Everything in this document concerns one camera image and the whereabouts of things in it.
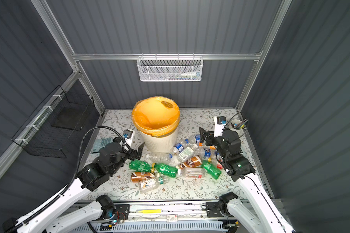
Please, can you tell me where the brown label tea bottle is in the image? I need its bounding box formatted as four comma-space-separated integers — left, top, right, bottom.
131, 171, 160, 183

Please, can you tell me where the brown cola bottle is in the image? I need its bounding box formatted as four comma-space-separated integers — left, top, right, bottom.
176, 156, 202, 169

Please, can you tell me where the green bottle yellow cap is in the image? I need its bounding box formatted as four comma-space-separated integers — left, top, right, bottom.
201, 160, 222, 180

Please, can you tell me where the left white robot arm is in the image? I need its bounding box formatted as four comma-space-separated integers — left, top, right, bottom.
3, 126, 144, 233

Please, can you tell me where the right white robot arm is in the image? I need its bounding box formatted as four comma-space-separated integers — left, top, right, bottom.
199, 126, 295, 233

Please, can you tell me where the cream ribbed waste bin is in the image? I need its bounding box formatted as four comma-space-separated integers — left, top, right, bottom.
140, 128, 178, 152

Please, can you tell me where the orange plastic bin liner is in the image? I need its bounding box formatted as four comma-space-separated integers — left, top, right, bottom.
132, 96, 180, 137

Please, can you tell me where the left green soda bottle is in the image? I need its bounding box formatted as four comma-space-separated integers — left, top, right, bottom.
129, 160, 156, 173

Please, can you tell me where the green soda bottle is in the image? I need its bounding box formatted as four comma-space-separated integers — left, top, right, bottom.
152, 163, 178, 178
129, 160, 156, 173

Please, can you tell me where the pepsi label clear bottle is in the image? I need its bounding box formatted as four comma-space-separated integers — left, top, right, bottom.
196, 148, 216, 160

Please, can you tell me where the clear bottle white cap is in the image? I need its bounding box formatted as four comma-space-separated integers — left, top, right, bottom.
145, 152, 173, 163

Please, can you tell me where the blue label water bottle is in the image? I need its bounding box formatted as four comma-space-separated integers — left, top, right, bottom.
172, 139, 190, 155

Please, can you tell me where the white pencil cup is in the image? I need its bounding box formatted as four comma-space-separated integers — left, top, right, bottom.
227, 119, 247, 137

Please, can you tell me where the teal desk calculator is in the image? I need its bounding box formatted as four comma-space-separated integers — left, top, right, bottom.
91, 138, 113, 153

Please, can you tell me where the right green soda bottle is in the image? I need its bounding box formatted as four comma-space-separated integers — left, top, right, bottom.
152, 163, 178, 178

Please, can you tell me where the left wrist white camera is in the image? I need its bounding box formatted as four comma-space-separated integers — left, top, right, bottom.
122, 129, 135, 147

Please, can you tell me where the wrist white camera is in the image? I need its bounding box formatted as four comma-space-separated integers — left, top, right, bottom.
122, 129, 135, 147
214, 116, 227, 137

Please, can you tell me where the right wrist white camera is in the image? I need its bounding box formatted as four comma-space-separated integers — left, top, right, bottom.
214, 116, 227, 137

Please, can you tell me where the yellow tool on rail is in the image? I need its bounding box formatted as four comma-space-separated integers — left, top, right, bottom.
137, 209, 162, 214

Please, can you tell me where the black wire side basket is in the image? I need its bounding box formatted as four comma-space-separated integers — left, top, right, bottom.
12, 86, 95, 159

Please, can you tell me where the white wire wall basket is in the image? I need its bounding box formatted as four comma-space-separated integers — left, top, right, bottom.
137, 57, 204, 82

